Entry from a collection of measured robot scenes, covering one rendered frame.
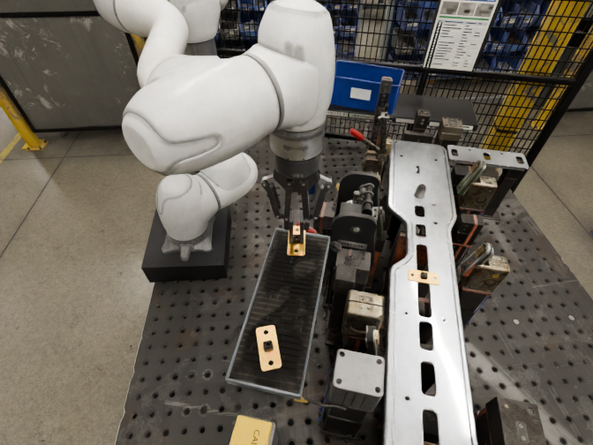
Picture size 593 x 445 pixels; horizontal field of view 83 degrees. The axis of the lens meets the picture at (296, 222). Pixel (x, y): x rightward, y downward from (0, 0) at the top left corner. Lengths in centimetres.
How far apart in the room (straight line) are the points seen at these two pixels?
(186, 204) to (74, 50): 223
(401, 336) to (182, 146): 70
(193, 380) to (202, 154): 90
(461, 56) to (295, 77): 134
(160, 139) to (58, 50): 291
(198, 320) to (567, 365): 121
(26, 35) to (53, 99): 48
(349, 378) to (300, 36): 59
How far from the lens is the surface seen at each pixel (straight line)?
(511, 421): 90
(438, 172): 136
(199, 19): 100
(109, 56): 314
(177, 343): 125
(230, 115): 39
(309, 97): 47
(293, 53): 45
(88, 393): 213
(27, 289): 266
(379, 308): 83
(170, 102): 38
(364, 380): 73
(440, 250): 109
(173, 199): 115
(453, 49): 172
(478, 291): 114
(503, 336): 138
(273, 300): 73
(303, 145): 52
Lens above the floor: 180
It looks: 48 degrees down
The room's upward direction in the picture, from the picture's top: straight up
